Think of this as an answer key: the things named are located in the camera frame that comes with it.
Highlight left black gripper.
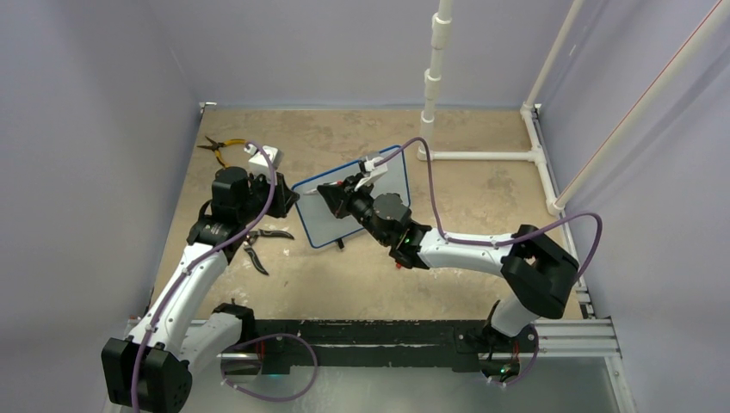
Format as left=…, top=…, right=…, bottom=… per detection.
left=238, top=170, right=298, bottom=225

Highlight yellow handled pliers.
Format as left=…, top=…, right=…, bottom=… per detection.
left=197, top=136, right=248, bottom=169

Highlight black handled cutters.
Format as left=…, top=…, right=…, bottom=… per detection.
left=243, top=229, right=295, bottom=276

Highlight white PVC pipe frame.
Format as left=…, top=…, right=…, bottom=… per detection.
left=416, top=0, right=730, bottom=217

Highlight red capped whiteboard marker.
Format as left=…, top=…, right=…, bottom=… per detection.
left=303, top=181, right=343, bottom=195

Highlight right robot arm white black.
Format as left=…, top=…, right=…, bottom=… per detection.
left=315, top=181, right=578, bottom=350

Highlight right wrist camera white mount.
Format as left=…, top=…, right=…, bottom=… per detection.
left=355, top=155, right=388, bottom=191

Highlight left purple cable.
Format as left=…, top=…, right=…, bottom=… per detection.
left=131, top=141, right=319, bottom=413

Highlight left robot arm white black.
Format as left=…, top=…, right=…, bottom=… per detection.
left=101, top=167, right=299, bottom=412

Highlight blue framed whiteboard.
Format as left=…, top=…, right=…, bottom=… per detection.
left=292, top=152, right=411, bottom=249

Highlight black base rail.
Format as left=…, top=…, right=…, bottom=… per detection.
left=201, top=302, right=540, bottom=378

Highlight purple cable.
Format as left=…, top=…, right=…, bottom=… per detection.
left=131, top=141, right=319, bottom=413
left=373, top=136, right=604, bottom=389

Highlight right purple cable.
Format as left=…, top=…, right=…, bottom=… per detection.
left=373, top=136, right=604, bottom=389

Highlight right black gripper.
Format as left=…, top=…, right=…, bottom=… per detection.
left=319, top=173, right=391, bottom=247

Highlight aluminium frame rail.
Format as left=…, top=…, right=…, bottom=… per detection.
left=521, top=103, right=636, bottom=412

